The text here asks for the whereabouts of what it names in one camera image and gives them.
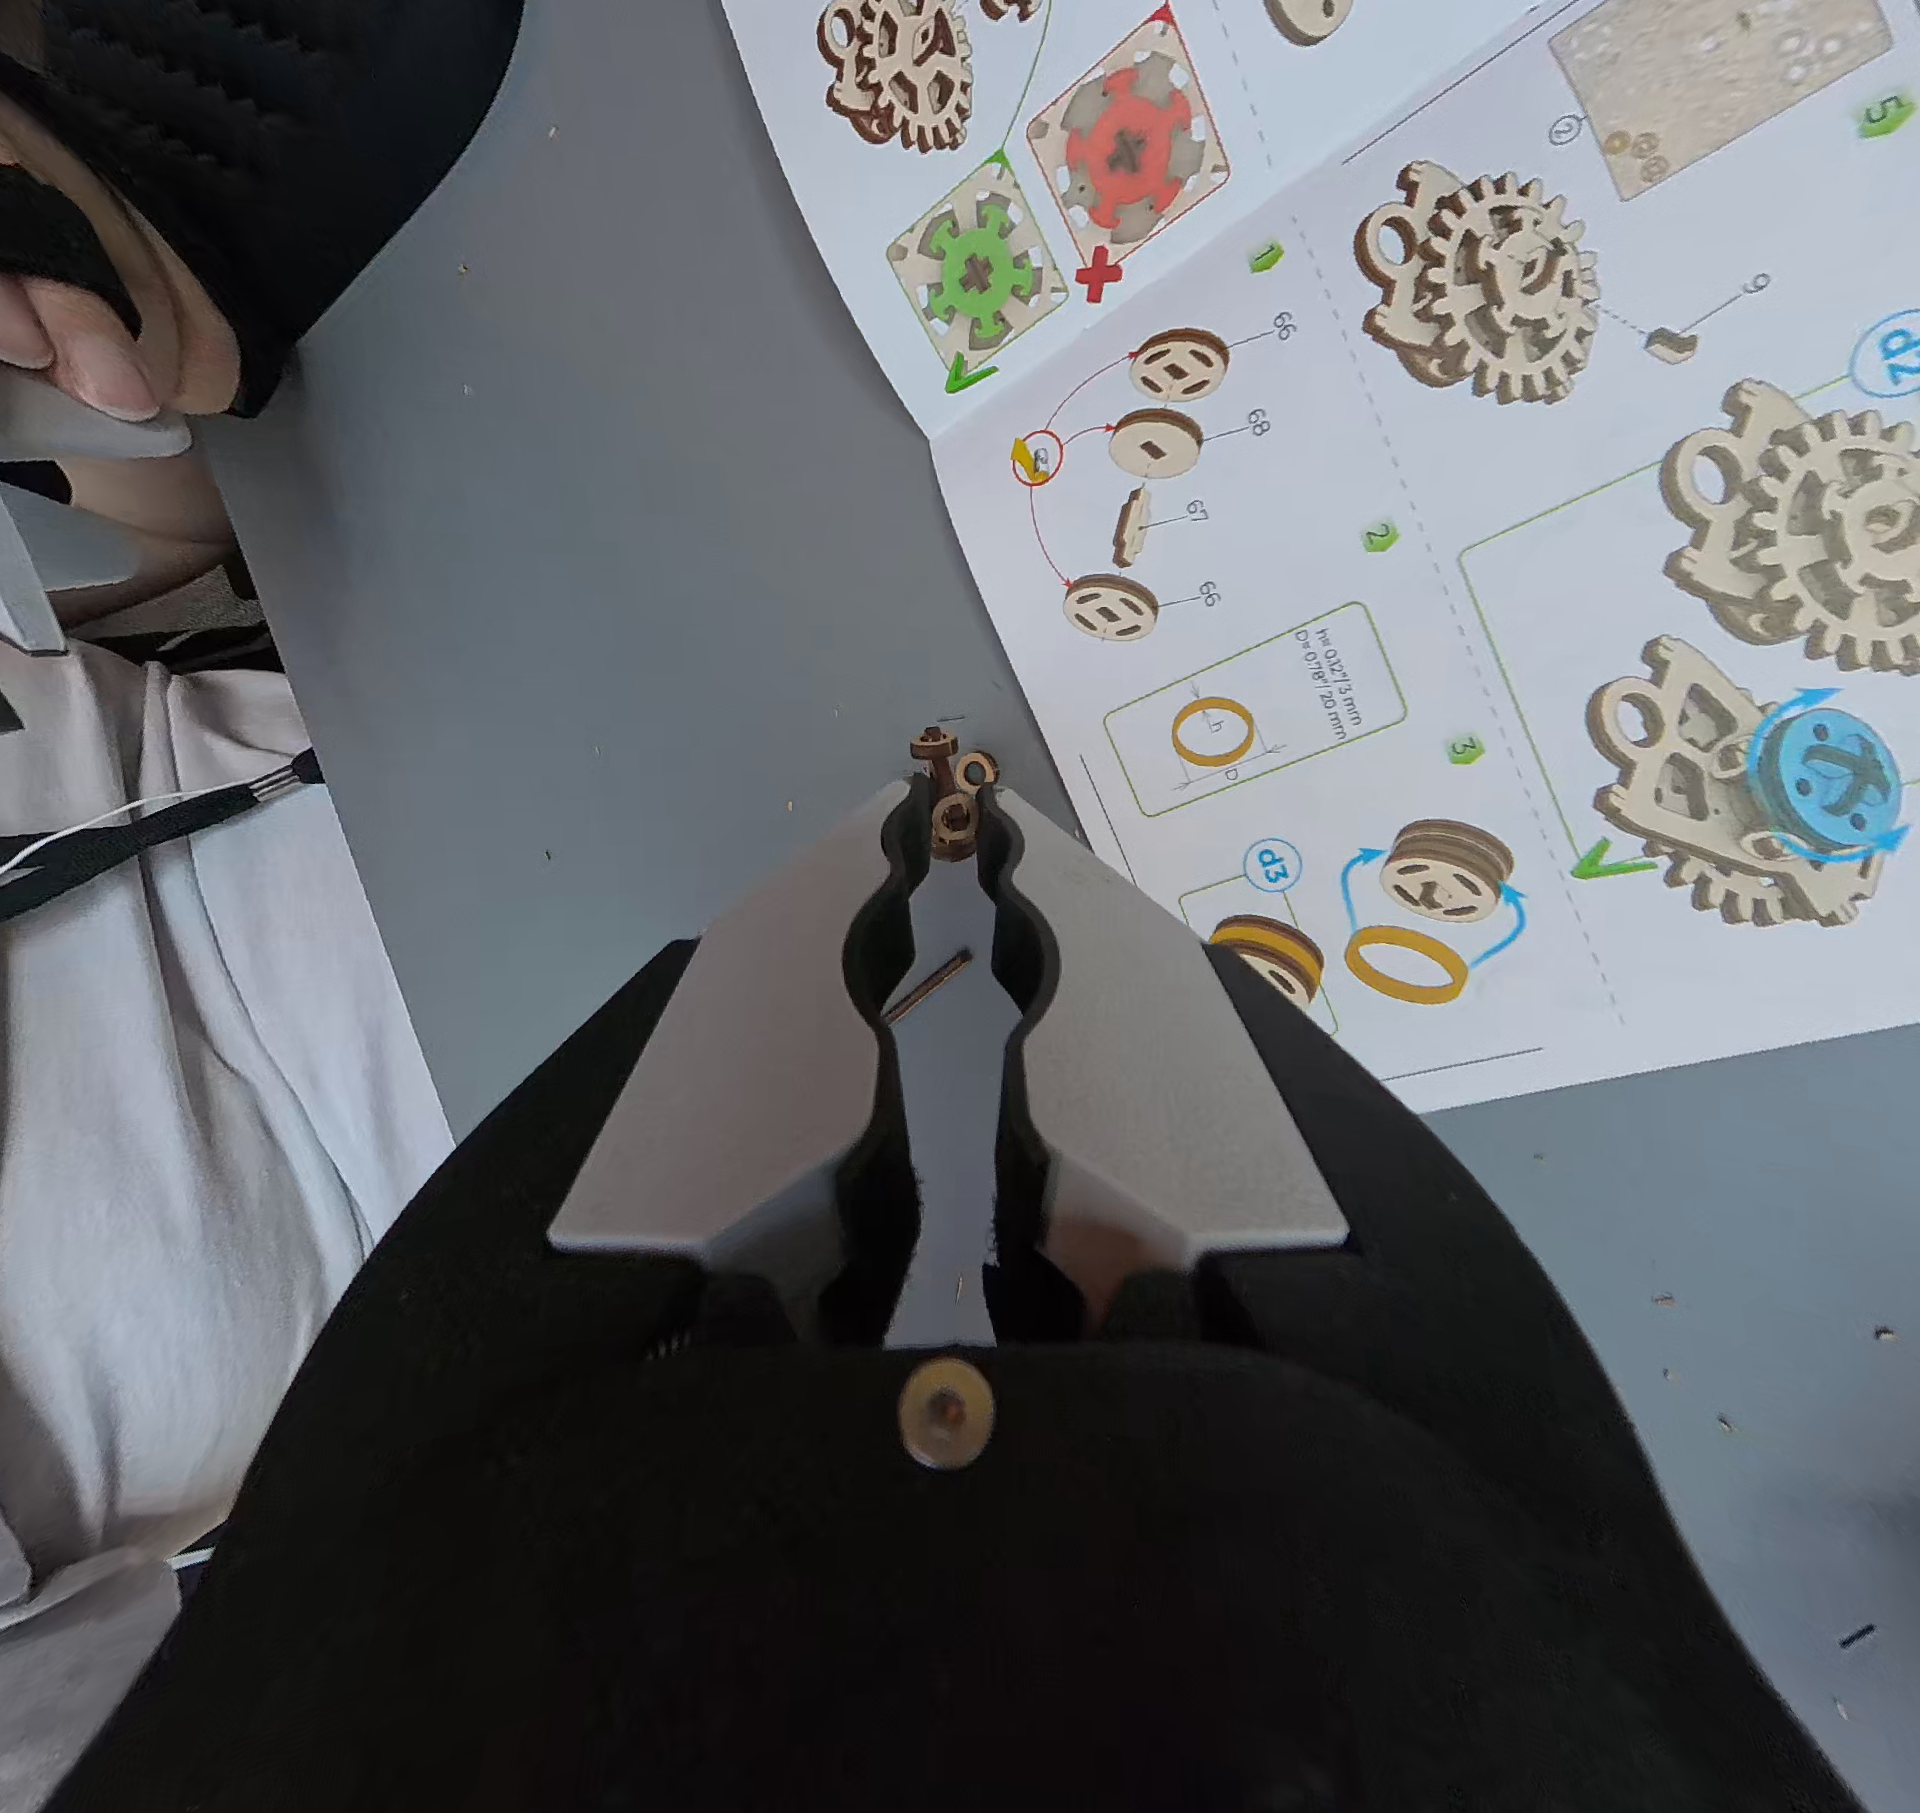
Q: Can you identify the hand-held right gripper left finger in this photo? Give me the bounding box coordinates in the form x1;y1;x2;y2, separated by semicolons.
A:
548;778;921;1343

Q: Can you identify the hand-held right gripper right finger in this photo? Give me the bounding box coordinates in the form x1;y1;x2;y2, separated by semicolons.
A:
971;784;1352;1323

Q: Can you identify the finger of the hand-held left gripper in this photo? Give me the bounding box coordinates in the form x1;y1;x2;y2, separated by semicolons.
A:
0;482;166;656

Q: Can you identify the small wooden ring part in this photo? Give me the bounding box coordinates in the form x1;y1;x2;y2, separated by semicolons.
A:
906;727;1003;864

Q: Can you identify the grey desk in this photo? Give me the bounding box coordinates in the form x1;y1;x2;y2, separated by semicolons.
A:
194;0;1920;1813

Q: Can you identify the person's left hand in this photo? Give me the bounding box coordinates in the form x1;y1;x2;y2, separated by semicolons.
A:
0;90;245;423

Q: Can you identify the thin wooden stick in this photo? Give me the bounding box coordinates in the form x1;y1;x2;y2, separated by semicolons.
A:
881;949;975;1023

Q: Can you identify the person in white shirt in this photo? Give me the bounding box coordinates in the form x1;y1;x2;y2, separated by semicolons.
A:
0;598;457;1673

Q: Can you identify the printed assembly instruction booklet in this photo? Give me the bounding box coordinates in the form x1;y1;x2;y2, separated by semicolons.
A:
681;0;1920;1112

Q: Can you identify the black shoulder strap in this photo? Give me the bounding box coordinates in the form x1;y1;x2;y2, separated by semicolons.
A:
0;747;325;922

